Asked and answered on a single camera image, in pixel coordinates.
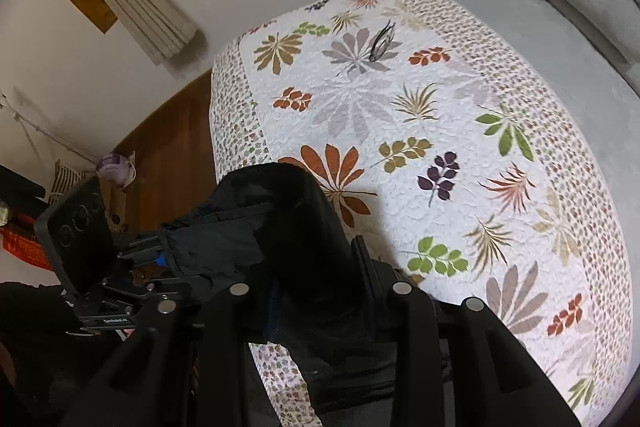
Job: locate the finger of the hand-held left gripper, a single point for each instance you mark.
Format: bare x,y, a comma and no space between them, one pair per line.
165,279
145,242

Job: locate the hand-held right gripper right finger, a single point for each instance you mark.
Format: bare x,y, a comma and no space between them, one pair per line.
400,337

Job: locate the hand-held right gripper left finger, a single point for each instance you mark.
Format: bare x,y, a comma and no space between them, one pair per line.
235,347

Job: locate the black pants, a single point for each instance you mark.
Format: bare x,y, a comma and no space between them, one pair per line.
290,247

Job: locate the cardboard box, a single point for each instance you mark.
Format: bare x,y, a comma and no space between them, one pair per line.
117,207

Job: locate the purple plastic bag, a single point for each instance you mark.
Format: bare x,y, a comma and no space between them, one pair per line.
114,166

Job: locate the floral leaf print quilt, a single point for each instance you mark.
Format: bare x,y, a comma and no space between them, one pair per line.
440,147

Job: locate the black eyeglasses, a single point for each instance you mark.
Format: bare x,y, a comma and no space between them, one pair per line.
380,42

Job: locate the light blue bed sheet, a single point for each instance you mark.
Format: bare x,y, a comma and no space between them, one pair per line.
540,27

